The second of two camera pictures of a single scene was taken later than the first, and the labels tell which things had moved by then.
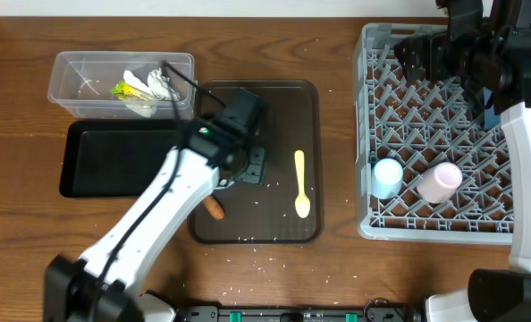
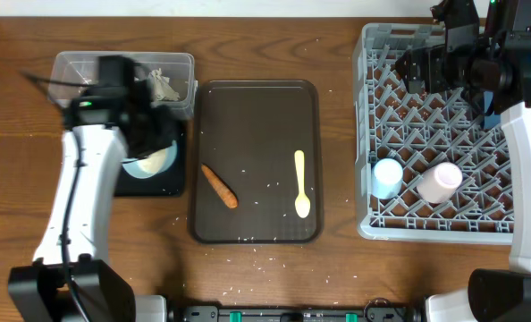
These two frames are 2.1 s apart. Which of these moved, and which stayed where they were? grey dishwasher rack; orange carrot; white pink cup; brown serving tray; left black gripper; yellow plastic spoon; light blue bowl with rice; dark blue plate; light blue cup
Moved: light blue bowl with rice; left black gripper; orange carrot
Stayed: brown serving tray; yellow plastic spoon; dark blue plate; light blue cup; white pink cup; grey dishwasher rack
